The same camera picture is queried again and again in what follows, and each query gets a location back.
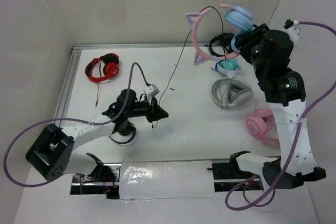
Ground teal white headphones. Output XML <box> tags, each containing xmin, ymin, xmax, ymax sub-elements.
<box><xmin>211</xmin><ymin>58</ymin><xmax>243</xmax><ymax>79</ymax></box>

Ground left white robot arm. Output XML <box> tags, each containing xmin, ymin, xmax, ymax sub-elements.
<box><xmin>25</xmin><ymin>89</ymin><xmax>169</xmax><ymax>182</ymax></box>

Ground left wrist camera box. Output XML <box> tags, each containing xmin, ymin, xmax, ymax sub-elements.
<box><xmin>144</xmin><ymin>84</ymin><xmax>160</xmax><ymax>104</ymax></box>

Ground purple cable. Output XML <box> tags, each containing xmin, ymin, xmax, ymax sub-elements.
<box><xmin>225</xmin><ymin>20</ymin><xmax>336</xmax><ymax>211</ymax></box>
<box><xmin>4</xmin><ymin>62</ymin><xmax>152</xmax><ymax>188</ymax></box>

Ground red black headphones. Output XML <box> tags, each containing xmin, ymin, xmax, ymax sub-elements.
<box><xmin>85</xmin><ymin>53</ymin><xmax>120</xmax><ymax>107</ymax></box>

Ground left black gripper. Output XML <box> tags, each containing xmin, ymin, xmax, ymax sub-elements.
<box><xmin>125</xmin><ymin>94</ymin><xmax>169</xmax><ymax>123</ymax></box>

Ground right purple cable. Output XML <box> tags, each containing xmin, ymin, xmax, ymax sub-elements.
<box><xmin>225</xmin><ymin>20</ymin><xmax>336</xmax><ymax>211</ymax></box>

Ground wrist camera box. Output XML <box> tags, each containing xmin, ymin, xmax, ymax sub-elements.
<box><xmin>283</xmin><ymin>19</ymin><xmax>301</xmax><ymax>43</ymax></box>
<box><xmin>144</xmin><ymin>84</ymin><xmax>160</xmax><ymax>104</ymax></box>

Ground aluminium frame rail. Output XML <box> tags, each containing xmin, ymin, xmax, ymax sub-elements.
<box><xmin>43</xmin><ymin>42</ymin><xmax>259</xmax><ymax>156</ymax></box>

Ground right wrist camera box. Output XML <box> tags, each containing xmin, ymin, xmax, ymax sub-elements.
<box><xmin>283</xmin><ymin>19</ymin><xmax>301</xmax><ymax>43</ymax></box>

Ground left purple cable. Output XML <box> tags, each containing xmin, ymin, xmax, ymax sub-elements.
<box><xmin>4</xmin><ymin>62</ymin><xmax>152</xmax><ymax>188</ymax></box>

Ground blue pink cat-ear headphones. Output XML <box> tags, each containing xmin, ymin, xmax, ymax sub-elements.
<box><xmin>151</xmin><ymin>3</ymin><xmax>255</xmax><ymax>129</ymax></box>

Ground white taped sheet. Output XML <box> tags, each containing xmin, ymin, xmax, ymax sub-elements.
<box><xmin>119</xmin><ymin>161</ymin><xmax>215</xmax><ymax>199</ymax></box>

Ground small black headphones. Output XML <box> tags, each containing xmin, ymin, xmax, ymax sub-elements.
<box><xmin>108</xmin><ymin>119</ymin><xmax>137</xmax><ymax>145</ymax></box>

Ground black headphones far corner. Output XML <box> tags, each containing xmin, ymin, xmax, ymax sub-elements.
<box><xmin>208</xmin><ymin>33</ymin><xmax>235</xmax><ymax>59</ymax></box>

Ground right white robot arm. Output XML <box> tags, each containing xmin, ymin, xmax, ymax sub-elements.
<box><xmin>229</xmin><ymin>22</ymin><xmax>326</xmax><ymax>190</ymax></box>

